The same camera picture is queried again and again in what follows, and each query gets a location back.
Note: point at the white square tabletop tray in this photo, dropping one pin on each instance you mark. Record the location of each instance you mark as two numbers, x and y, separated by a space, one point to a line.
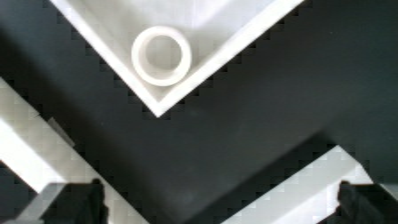
169 39

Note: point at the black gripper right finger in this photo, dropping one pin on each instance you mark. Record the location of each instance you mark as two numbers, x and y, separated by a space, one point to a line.
368 205

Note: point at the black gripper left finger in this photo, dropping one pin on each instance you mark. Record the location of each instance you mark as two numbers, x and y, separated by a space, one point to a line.
68 204

